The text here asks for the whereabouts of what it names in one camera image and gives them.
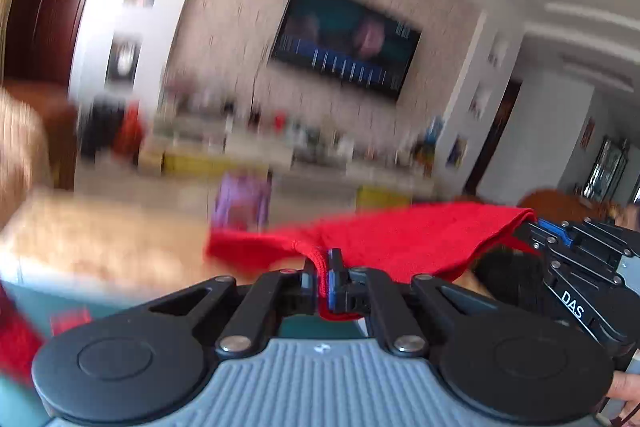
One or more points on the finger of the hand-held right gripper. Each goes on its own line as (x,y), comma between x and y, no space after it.
(610,239)
(555,243)

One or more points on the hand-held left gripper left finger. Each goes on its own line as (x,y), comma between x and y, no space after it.
(310,294)

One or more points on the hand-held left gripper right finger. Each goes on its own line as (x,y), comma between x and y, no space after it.
(332,293)

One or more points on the red knit vest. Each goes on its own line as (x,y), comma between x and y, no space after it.
(410,237)

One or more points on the person's right hand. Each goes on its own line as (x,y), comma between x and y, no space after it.
(624,388)

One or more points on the brown wooden chair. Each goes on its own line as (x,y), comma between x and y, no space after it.
(565,204)

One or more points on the glass display cabinet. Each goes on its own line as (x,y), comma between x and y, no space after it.
(607,169)

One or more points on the purple pack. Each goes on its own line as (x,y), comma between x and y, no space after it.
(242,202)

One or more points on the long television cabinet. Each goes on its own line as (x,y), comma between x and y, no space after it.
(280,147)

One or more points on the red plastic bag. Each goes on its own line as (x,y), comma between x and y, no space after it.
(131,129)

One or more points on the black bag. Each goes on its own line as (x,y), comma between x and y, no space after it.
(100,129)

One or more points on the crumpled red garment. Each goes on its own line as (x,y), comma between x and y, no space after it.
(17,337)

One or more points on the brown leather sofa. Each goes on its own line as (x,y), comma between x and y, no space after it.
(30,142)

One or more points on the wall television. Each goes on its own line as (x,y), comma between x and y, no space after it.
(345,39)

